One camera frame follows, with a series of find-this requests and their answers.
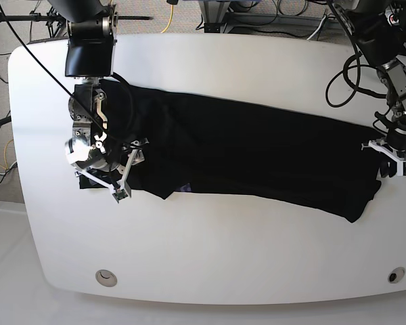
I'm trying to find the black T-shirt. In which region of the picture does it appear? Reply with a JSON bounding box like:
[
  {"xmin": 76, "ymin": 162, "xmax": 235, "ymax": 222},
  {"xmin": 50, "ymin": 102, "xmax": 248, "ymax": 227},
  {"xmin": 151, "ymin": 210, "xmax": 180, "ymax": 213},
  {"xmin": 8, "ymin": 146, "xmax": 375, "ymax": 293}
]
[{"xmin": 101, "ymin": 80, "xmax": 384, "ymax": 222}]

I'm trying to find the white cable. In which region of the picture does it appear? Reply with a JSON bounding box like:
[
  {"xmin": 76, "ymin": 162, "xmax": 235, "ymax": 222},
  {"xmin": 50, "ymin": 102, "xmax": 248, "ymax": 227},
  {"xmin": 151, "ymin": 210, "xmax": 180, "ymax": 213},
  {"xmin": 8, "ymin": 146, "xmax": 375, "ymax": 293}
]
[{"xmin": 307, "ymin": 13, "xmax": 339, "ymax": 41}]

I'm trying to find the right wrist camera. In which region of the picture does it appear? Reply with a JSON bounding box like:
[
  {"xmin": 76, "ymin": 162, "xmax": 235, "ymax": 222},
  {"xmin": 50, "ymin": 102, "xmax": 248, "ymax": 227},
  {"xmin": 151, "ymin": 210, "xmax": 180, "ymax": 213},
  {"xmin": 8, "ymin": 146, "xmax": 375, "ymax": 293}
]
[{"xmin": 112, "ymin": 185, "xmax": 131, "ymax": 203}]

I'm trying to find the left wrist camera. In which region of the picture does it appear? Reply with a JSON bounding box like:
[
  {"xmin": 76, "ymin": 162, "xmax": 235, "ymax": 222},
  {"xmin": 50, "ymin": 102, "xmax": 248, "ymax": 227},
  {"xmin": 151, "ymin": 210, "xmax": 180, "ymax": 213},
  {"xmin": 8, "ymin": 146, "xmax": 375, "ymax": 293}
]
[{"xmin": 396, "ymin": 160, "xmax": 406, "ymax": 177}]

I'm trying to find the table cable grommet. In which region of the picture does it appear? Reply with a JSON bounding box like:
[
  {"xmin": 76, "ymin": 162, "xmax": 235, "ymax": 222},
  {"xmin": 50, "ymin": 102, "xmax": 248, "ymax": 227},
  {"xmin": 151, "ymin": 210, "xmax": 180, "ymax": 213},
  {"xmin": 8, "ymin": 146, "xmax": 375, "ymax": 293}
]
[
  {"xmin": 388, "ymin": 267, "xmax": 405, "ymax": 284},
  {"xmin": 95, "ymin": 269, "xmax": 118, "ymax": 288}
]

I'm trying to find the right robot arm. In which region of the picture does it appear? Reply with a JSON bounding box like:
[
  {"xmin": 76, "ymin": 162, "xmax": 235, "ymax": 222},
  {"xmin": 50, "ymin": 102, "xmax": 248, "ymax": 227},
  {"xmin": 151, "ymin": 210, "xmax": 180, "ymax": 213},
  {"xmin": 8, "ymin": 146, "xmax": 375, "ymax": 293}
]
[{"xmin": 51, "ymin": 1, "xmax": 144, "ymax": 201}]

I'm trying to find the grey metal base frame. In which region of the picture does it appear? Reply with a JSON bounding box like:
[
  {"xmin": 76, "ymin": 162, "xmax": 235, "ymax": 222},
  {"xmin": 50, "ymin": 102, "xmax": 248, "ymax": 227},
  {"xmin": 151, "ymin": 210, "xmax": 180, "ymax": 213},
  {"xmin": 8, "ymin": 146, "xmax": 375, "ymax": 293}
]
[{"xmin": 196, "ymin": 1, "xmax": 344, "ymax": 41}]

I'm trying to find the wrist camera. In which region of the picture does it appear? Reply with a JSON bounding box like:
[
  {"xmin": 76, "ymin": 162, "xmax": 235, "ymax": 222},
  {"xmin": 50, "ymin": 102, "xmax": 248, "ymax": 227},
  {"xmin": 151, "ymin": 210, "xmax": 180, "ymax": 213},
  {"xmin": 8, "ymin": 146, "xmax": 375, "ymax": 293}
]
[
  {"xmin": 396, "ymin": 160, "xmax": 406, "ymax": 177},
  {"xmin": 112, "ymin": 185, "xmax": 131, "ymax": 203}
]

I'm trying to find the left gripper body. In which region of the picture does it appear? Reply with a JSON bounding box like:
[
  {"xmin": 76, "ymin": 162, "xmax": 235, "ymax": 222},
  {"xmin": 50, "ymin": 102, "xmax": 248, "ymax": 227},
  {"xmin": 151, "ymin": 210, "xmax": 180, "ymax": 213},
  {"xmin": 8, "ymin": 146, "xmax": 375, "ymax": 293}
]
[{"xmin": 361, "ymin": 130, "xmax": 406, "ymax": 166}]

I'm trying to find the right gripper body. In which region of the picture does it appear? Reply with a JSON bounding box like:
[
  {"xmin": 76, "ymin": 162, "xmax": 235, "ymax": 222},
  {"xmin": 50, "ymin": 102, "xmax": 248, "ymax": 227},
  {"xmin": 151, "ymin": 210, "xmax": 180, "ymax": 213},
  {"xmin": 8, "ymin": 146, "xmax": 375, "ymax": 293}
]
[{"xmin": 74, "ymin": 138, "xmax": 149, "ymax": 193}]

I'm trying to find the black tripod stand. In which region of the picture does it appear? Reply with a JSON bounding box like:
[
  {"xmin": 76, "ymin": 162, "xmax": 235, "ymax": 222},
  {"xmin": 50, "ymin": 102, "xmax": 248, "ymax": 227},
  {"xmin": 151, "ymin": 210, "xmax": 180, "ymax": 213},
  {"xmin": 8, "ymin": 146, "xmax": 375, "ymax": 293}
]
[{"xmin": 0, "ymin": 1, "xmax": 154, "ymax": 43}]

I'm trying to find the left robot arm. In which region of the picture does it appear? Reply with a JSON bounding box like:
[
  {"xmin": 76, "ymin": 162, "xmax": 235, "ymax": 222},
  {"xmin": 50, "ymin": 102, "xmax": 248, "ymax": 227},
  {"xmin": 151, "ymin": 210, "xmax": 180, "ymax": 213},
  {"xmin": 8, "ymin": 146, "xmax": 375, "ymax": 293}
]
[{"xmin": 327, "ymin": 1, "xmax": 406, "ymax": 177}]

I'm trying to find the yellow cable left floor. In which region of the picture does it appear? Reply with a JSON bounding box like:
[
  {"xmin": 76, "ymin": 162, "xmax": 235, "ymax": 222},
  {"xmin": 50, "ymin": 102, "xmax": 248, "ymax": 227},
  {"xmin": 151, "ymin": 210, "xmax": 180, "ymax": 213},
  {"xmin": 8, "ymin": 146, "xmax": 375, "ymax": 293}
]
[{"xmin": 0, "ymin": 137, "xmax": 18, "ymax": 177}]

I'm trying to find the yellow floor cable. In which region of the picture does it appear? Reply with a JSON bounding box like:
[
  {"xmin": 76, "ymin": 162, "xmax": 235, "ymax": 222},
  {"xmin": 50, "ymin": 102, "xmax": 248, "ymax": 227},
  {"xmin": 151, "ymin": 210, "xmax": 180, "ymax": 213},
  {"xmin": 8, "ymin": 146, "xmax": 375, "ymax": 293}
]
[{"xmin": 160, "ymin": 5, "xmax": 175, "ymax": 35}]

